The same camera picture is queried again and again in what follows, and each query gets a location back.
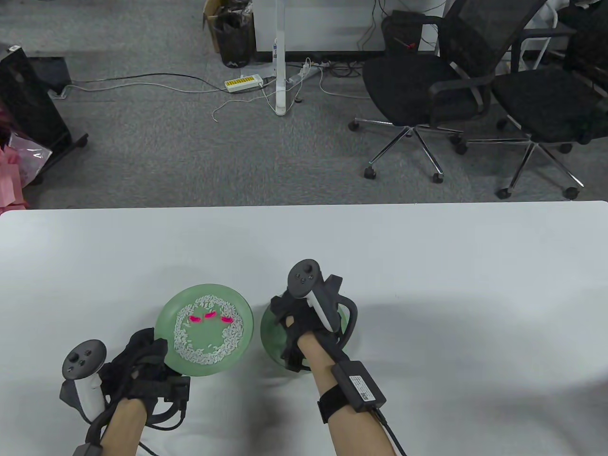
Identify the person's left hand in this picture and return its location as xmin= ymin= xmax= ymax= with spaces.
xmin=100 ymin=327 xmax=186 ymax=407

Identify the person's right hand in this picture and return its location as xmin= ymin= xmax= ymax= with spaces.
xmin=270 ymin=293 xmax=351 ymax=373

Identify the green plate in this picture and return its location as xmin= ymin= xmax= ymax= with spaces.
xmin=260 ymin=304 xmax=349 ymax=377
xmin=155 ymin=284 xmax=254 ymax=377

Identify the person's left forearm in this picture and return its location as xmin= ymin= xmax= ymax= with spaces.
xmin=102 ymin=398 xmax=148 ymax=456

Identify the person's right forearm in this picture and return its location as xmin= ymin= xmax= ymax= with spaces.
xmin=298 ymin=332 xmax=397 ymax=456

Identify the grey handheld controller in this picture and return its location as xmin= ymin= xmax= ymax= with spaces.
xmin=59 ymin=339 xmax=108 ymax=424
xmin=287 ymin=259 xmax=344 ymax=332

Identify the pink paper bag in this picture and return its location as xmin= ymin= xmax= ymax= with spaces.
xmin=0 ymin=145 xmax=30 ymax=212

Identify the pink plastic bag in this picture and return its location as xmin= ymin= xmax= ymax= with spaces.
xmin=7 ymin=133 xmax=52 ymax=188

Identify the yellow and white power strip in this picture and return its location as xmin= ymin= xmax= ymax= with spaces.
xmin=225 ymin=75 xmax=264 ymax=94

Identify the white desk leg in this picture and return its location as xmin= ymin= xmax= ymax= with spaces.
xmin=273 ymin=0 xmax=288 ymax=116

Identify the black mesh office chair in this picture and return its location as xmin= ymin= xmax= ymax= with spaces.
xmin=465 ymin=0 xmax=608 ymax=200
xmin=348 ymin=0 xmax=547 ymax=185

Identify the black trash bin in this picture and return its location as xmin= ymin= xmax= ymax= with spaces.
xmin=212 ymin=10 xmax=256 ymax=67

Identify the black cabinet on wheels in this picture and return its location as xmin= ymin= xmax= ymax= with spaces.
xmin=0 ymin=45 xmax=89 ymax=186

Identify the white desk panel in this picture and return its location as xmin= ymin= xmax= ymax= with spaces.
xmin=254 ymin=0 xmax=447 ymax=52

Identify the black computer tower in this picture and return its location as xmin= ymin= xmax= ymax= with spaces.
xmin=381 ymin=10 xmax=423 ymax=57

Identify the black low box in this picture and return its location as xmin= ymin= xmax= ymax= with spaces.
xmin=31 ymin=57 xmax=72 ymax=95

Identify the brown cardboard box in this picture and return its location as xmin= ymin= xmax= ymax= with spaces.
xmin=203 ymin=0 xmax=226 ymax=53

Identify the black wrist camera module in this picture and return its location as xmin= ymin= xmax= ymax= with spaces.
xmin=164 ymin=375 xmax=192 ymax=405

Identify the thick black cable loop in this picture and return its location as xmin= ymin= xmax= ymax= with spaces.
xmin=142 ymin=403 xmax=190 ymax=431
xmin=332 ymin=295 xmax=358 ymax=346

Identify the ring of white rice grains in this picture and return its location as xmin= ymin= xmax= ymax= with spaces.
xmin=174 ymin=295 xmax=244 ymax=365

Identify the black wrist strap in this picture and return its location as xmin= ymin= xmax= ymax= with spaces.
xmin=317 ymin=387 xmax=354 ymax=424

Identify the thin white floor cable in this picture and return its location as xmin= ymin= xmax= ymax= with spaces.
xmin=212 ymin=85 xmax=277 ymax=123

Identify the black cable bundle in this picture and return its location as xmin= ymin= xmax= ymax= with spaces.
xmin=328 ymin=59 xmax=366 ymax=79

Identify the black floor cable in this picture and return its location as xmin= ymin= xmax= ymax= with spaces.
xmin=62 ymin=73 xmax=228 ymax=93

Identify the grey floor cable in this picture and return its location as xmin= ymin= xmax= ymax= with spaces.
xmin=71 ymin=82 xmax=228 ymax=94

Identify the white chair frame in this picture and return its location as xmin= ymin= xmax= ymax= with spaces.
xmin=506 ymin=9 xmax=560 ymax=74

